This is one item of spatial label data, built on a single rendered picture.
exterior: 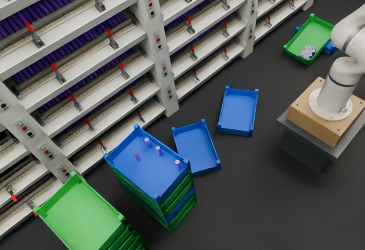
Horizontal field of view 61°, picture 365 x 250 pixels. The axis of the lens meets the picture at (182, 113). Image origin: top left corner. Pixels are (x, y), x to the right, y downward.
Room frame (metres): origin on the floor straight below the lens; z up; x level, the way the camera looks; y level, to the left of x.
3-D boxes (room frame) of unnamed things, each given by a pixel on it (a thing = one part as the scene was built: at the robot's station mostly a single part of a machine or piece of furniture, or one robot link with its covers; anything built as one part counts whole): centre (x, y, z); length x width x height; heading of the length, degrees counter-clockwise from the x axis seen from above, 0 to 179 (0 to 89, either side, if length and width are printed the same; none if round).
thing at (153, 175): (0.63, 0.18, 0.44); 0.30 x 0.20 x 0.08; 42
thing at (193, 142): (0.89, -0.04, 0.04); 0.30 x 0.20 x 0.08; 6
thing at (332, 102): (0.79, -0.68, 0.47); 0.19 x 0.19 x 0.18
